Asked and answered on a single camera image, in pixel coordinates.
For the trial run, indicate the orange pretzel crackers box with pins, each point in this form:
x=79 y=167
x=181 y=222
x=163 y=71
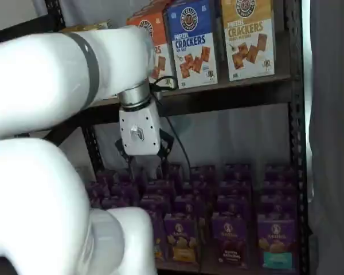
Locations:
x=160 y=31

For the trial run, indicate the dark metal shelf rack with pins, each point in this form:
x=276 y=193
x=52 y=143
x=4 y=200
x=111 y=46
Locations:
x=297 y=143

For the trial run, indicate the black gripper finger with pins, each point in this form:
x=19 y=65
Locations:
x=166 y=143
x=121 y=149

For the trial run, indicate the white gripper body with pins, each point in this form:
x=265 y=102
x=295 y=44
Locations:
x=140 y=134

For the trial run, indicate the purple box brown patch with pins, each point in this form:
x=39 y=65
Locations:
x=235 y=206
x=230 y=240

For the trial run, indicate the yellow pretzel crackers box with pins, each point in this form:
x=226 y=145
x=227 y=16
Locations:
x=248 y=40

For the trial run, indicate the blue pretzel crackers box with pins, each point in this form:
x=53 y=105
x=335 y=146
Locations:
x=193 y=43

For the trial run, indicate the purple box teal patch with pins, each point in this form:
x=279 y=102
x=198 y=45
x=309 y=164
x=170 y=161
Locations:
x=276 y=242

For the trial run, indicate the purple snack box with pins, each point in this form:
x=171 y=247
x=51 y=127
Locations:
x=99 y=190
x=195 y=189
x=235 y=189
x=126 y=191
x=157 y=237
x=162 y=188
x=280 y=189
x=237 y=172
x=278 y=206
x=202 y=174
x=156 y=204
x=116 y=202
x=280 y=173

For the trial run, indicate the purple box orange patch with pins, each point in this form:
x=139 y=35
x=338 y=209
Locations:
x=182 y=239
x=190 y=205

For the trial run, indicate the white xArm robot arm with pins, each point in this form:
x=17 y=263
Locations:
x=31 y=71

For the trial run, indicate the white framed board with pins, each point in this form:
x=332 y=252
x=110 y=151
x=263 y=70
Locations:
x=14 y=13

